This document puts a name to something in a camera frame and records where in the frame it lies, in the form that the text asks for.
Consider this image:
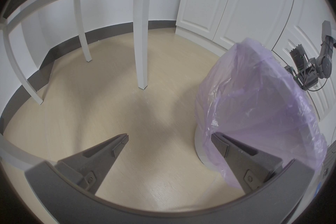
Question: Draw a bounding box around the black cable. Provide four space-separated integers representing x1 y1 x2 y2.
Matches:
307 77 329 92

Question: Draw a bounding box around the purple plastic bag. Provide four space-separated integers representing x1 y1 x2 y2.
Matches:
195 37 328 189

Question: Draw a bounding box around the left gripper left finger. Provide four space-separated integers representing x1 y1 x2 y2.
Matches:
56 133 130 190

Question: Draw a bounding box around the white chair dark grey seat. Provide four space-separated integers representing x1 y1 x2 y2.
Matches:
0 0 158 173

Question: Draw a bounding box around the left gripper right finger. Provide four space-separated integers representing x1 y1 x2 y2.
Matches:
211 132 284 193

